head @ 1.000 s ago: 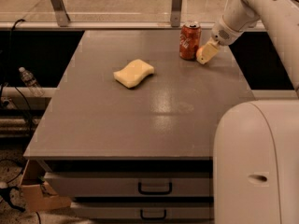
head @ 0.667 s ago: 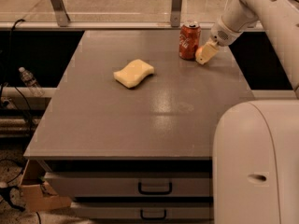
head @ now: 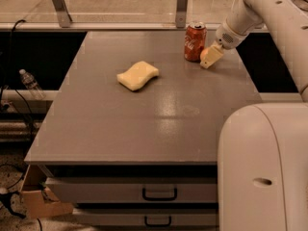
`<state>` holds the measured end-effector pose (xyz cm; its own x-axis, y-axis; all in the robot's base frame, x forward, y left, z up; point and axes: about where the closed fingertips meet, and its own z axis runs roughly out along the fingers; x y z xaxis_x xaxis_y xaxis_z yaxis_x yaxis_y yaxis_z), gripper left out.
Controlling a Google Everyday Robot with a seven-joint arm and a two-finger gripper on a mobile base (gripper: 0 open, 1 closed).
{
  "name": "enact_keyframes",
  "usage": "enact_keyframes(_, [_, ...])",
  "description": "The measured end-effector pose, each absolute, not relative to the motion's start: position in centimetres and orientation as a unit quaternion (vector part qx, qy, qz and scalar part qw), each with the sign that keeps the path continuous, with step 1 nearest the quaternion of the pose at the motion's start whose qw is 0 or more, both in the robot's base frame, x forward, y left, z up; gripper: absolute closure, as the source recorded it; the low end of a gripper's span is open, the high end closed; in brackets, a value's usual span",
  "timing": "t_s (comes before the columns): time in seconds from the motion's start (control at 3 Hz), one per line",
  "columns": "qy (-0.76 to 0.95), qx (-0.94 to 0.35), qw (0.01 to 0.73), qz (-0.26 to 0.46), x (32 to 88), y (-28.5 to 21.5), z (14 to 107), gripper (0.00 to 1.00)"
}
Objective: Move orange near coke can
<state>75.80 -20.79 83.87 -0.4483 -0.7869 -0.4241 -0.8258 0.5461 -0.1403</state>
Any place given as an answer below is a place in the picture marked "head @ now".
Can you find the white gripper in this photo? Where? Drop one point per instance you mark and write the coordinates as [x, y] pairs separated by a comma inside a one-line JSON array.
[[226, 38]]

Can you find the orange fruit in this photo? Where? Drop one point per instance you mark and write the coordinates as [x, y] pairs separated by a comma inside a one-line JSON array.
[[203, 53]]

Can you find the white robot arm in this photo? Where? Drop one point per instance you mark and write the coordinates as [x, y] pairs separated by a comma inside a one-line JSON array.
[[263, 148]]

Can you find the red coke can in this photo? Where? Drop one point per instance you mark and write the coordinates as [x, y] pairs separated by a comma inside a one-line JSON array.
[[194, 41]]

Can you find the yellow sponge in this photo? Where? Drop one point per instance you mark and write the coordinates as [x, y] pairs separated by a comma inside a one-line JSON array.
[[137, 75]]

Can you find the grey drawer cabinet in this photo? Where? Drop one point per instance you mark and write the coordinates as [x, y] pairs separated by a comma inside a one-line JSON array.
[[96, 127]]

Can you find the clear plastic water bottle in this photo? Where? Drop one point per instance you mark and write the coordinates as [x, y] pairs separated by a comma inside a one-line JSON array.
[[31, 84]]

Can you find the upper grey drawer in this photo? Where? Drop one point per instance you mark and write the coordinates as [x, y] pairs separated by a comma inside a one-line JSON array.
[[134, 189]]

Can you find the grey drawer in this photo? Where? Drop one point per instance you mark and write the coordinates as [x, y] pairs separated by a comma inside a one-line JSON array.
[[147, 218], [134, 189]]

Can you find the lower grey drawer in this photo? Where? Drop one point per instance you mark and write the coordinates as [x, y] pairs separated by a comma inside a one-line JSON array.
[[147, 218]]

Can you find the cardboard box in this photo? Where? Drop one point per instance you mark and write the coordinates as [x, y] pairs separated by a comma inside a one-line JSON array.
[[39, 200]]

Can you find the middle metal bracket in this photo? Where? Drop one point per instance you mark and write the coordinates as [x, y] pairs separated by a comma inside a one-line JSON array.
[[181, 13]]

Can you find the metal bracket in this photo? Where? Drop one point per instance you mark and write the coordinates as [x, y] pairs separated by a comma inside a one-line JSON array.
[[181, 13], [63, 15]]

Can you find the left metal bracket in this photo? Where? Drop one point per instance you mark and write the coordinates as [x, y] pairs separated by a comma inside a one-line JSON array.
[[63, 15]]

